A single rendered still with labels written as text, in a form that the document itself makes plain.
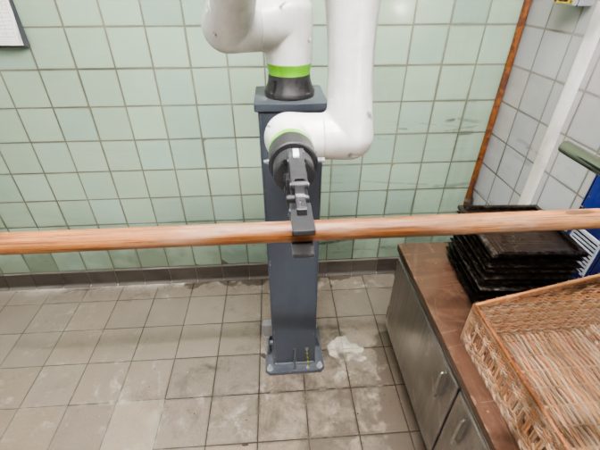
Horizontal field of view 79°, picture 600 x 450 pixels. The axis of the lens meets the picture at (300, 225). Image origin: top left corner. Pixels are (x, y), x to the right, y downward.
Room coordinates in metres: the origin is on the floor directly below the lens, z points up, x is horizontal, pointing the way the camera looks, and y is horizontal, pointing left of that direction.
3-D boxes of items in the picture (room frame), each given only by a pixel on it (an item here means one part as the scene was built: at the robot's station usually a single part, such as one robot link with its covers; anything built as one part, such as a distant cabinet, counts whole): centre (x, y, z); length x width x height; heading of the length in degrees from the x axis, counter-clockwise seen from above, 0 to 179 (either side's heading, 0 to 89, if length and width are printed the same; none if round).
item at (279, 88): (1.16, 0.03, 1.23); 0.26 x 0.15 x 0.06; 4
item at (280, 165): (0.57, 0.01, 1.20); 0.09 x 0.07 x 0.08; 4
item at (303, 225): (0.42, 0.00, 1.21); 0.07 x 0.03 x 0.01; 4
